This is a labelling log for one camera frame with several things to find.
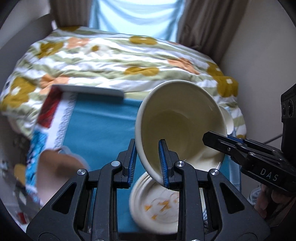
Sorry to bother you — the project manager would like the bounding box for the cream ceramic bowl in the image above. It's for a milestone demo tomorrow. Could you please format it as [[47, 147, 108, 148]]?
[[219, 106, 234, 135], [135, 80, 227, 185]]

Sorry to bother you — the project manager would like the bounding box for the pink plastic basin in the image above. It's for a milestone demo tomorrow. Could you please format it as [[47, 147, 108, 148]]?
[[36, 146, 89, 206]]

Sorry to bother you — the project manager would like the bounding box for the cream plate with orange print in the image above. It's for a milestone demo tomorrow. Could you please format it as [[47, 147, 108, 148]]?
[[129, 172, 179, 235]]

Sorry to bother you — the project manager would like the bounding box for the right hand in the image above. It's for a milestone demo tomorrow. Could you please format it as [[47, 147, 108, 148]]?
[[254, 184, 295, 227]]

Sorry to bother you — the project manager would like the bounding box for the blue patterned tablecloth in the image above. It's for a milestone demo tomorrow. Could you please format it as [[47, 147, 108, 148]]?
[[25, 88, 241, 232]]

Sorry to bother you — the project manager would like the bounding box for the brown curtain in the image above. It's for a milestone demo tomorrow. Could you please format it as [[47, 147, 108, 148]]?
[[177, 0, 249, 63]]

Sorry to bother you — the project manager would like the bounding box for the light blue sheer curtain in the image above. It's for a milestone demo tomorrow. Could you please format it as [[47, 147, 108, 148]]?
[[89, 0, 185, 42]]

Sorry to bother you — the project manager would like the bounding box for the floral quilt blanket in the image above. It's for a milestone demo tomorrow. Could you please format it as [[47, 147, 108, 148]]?
[[1, 27, 247, 138]]

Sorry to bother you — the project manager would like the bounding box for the black cable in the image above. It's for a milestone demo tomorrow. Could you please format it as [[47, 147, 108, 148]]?
[[264, 134, 283, 145]]

